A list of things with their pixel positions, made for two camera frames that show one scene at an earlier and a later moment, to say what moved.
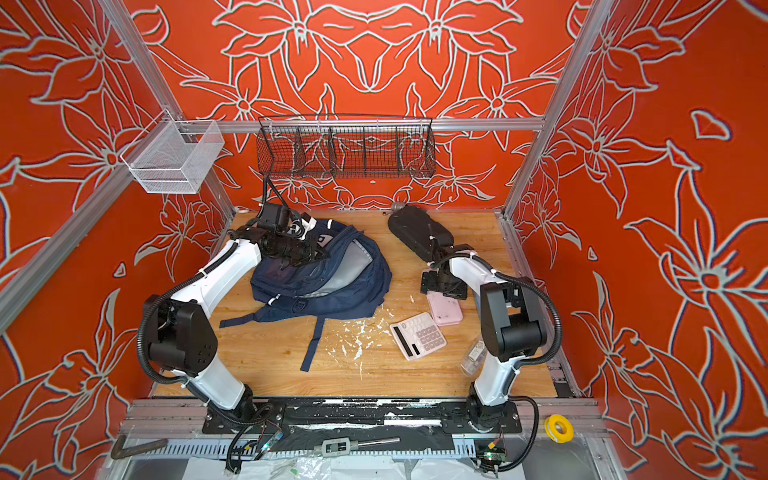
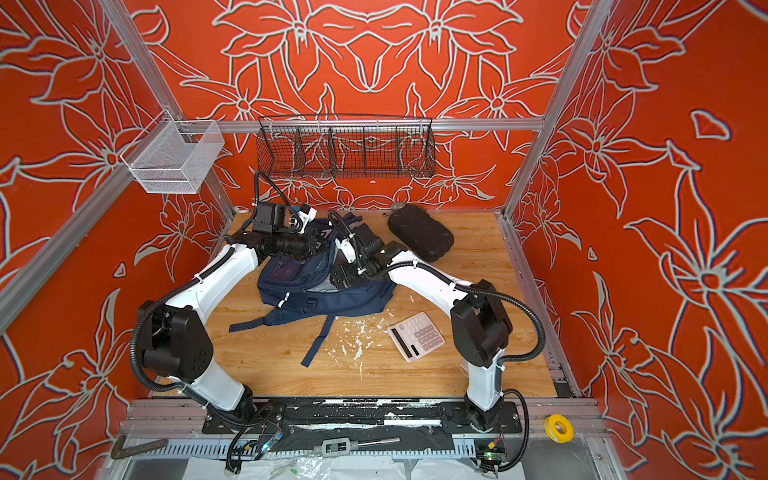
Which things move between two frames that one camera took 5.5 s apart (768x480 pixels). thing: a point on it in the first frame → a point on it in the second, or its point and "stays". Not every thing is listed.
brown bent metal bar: (118, 451) stays
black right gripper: (428, 282) → (347, 279)
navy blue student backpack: (348, 281) stays
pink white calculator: (418, 335) stays
